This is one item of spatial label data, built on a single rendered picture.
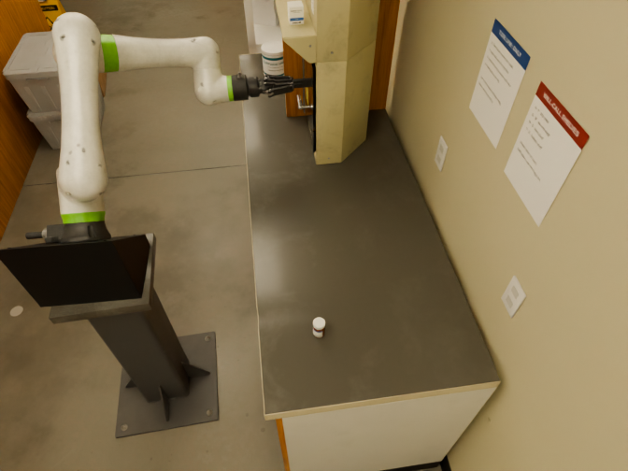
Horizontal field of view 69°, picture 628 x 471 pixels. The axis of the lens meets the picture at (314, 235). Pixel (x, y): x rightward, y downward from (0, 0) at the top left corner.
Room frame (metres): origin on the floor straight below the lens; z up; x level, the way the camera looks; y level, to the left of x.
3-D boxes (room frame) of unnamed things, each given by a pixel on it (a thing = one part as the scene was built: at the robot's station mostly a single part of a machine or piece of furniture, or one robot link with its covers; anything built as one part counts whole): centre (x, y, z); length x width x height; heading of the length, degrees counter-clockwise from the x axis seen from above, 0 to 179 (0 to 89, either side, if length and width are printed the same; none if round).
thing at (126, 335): (0.95, 0.74, 0.45); 0.48 x 0.48 x 0.90; 10
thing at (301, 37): (1.67, 0.07, 1.46); 0.32 x 0.11 x 0.10; 8
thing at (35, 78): (3.09, 1.90, 0.49); 0.60 x 0.42 x 0.33; 8
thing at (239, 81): (1.53, 0.27, 1.31); 0.09 x 0.06 x 0.12; 8
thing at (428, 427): (1.52, -0.08, 0.45); 2.05 x 0.67 x 0.90; 8
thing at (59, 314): (0.95, 0.74, 0.92); 0.32 x 0.32 x 0.04; 10
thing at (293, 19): (1.63, 0.06, 1.54); 0.05 x 0.05 x 0.06; 10
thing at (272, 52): (2.28, 0.21, 1.02); 0.13 x 0.13 x 0.15
